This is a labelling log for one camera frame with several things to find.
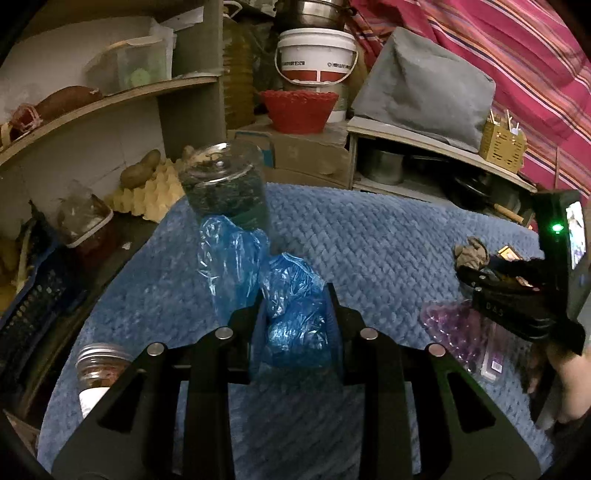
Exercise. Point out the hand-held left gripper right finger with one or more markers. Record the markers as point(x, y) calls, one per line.
point(334, 341)

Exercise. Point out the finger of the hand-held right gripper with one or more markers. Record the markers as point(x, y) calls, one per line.
point(517, 266)
point(489, 281)

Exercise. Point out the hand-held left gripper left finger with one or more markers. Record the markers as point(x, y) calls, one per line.
point(257, 341)

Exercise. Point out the blue plastic bag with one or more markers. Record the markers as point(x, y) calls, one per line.
point(295, 318)

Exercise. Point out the person's right hand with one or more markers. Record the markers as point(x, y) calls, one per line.
point(570, 383)

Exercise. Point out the brown crumpled paper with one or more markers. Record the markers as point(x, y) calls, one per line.
point(471, 251)

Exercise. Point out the purple bubble wrap packet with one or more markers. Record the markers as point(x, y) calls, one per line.
point(452, 332)

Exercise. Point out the blue fuzzy blanket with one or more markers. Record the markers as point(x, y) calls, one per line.
point(369, 240)

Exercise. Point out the yellow box with sticks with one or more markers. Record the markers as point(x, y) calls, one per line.
point(502, 147)

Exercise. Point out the glass jar with green contents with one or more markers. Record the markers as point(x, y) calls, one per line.
point(226, 194)

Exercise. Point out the steel cooking pot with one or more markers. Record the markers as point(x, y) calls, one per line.
point(387, 168)

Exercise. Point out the plastic bottle with white label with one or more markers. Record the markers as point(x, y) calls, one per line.
point(101, 369)

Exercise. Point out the wooden side table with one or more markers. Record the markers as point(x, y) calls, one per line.
point(415, 138)

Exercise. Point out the yellow egg tray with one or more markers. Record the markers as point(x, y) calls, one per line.
point(152, 194)

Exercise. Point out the cardboard box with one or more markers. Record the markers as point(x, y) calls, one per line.
point(300, 157)

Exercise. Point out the grey cushion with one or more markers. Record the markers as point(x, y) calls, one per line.
point(415, 92)

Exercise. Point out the pink striped cloth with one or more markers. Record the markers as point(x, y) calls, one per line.
point(508, 55)

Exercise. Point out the dark blue crate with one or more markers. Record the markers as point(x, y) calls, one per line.
point(37, 304)

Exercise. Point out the plain white bucket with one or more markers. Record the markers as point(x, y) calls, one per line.
point(344, 104)

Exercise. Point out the red plastic basket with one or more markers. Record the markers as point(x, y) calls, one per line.
point(298, 113)

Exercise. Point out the yellow oil jug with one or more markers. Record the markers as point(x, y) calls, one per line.
point(238, 69)

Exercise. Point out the wooden shelf unit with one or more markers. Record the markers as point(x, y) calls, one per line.
point(138, 92)

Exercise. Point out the white bucket with red band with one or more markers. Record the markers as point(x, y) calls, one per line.
point(314, 50)

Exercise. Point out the clear plastic container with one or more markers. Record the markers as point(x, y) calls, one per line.
point(129, 67)

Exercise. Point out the sweet potato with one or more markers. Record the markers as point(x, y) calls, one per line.
point(69, 100)

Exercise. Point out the steel bowl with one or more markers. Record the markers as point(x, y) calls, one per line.
point(314, 13)

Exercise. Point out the pink net bag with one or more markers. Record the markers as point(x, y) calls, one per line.
point(24, 120)

